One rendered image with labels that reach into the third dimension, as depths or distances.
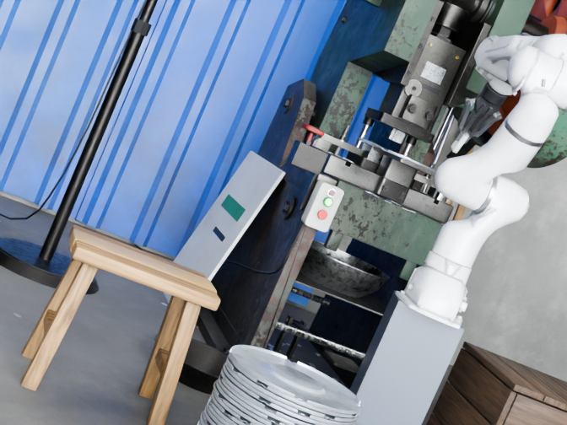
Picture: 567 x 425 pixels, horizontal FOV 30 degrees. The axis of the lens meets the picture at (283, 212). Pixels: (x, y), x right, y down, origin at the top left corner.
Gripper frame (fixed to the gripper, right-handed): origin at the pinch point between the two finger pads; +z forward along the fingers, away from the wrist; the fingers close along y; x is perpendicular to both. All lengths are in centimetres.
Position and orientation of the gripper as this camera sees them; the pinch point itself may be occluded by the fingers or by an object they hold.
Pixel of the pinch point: (460, 141)
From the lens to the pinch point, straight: 325.8
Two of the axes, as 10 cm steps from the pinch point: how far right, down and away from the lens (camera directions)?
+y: 8.8, 3.5, 3.3
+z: -4.7, 7.3, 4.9
